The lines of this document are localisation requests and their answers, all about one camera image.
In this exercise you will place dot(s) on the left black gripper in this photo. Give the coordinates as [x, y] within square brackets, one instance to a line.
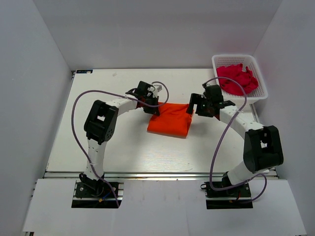
[153, 110]

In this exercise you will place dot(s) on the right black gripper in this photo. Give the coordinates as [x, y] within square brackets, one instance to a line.
[195, 98]

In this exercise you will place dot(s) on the orange t shirt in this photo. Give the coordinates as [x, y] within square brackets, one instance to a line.
[172, 121]

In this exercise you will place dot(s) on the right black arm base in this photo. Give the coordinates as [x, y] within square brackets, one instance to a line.
[235, 193]

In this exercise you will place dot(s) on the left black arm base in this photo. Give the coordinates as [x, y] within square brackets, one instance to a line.
[94, 188]

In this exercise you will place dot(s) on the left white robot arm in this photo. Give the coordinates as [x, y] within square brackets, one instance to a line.
[101, 122]

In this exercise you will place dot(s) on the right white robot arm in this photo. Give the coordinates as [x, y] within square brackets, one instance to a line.
[262, 144]

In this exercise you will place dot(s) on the white plastic basket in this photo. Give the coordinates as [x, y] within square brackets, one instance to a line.
[248, 61]

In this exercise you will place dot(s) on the magenta t shirt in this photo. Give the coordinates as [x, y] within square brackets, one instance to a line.
[243, 77]

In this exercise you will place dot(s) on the blue label sticker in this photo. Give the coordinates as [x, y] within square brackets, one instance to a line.
[84, 71]

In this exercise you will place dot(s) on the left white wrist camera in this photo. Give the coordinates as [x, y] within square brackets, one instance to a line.
[157, 88]

